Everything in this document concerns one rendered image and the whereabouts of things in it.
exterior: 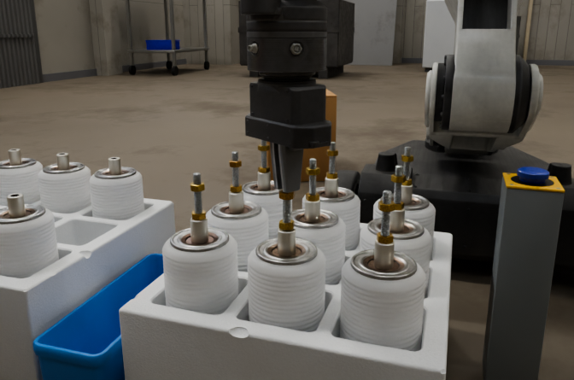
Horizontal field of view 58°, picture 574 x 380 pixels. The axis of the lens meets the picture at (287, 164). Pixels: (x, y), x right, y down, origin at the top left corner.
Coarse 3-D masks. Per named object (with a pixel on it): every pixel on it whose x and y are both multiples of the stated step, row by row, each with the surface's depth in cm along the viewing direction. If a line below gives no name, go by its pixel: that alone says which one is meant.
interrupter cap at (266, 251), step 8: (272, 240) 66; (296, 240) 66; (304, 240) 66; (256, 248) 63; (264, 248) 63; (272, 248) 64; (296, 248) 64; (304, 248) 64; (312, 248) 63; (264, 256) 61; (272, 256) 61; (280, 256) 62; (288, 256) 62; (296, 256) 61; (304, 256) 61; (312, 256) 61; (272, 264) 60; (280, 264) 60; (288, 264) 60; (296, 264) 60
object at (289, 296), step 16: (256, 256) 62; (320, 256) 62; (256, 272) 61; (272, 272) 59; (288, 272) 59; (304, 272) 59; (320, 272) 61; (256, 288) 61; (272, 288) 60; (288, 288) 59; (304, 288) 60; (320, 288) 62; (256, 304) 62; (272, 304) 60; (288, 304) 60; (304, 304) 60; (320, 304) 63; (256, 320) 62; (272, 320) 60; (288, 320) 60; (304, 320) 61; (320, 320) 63
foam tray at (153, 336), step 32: (448, 256) 79; (160, 288) 69; (448, 288) 69; (128, 320) 64; (160, 320) 62; (192, 320) 61; (224, 320) 61; (128, 352) 65; (160, 352) 63; (192, 352) 62; (224, 352) 60; (256, 352) 59; (288, 352) 57; (320, 352) 56; (352, 352) 55; (384, 352) 55; (416, 352) 55
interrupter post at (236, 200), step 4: (232, 192) 76; (240, 192) 76; (232, 196) 76; (236, 196) 76; (240, 196) 76; (232, 200) 76; (236, 200) 76; (240, 200) 76; (232, 204) 76; (236, 204) 76; (240, 204) 76; (232, 208) 76; (236, 208) 76; (240, 208) 77; (232, 212) 77; (236, 212) 77; (240, 212) 77
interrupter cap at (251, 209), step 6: (216, 204) 79; (222, 204) 80; (228, 204) 79; (246, 204) 80; (252, 204) 80; (258, 204) 79; (216, 210) 77; (222, 210) 77; (228, 210) 78; (246, 210) 78; (252, 210) 77; (258, 210) 77; (216, 216) 75; (222, 216) 74; (228, 216) 74; (234, 216) 74; (240, 216) 74; (246, 216) 74; (252, 216) 75
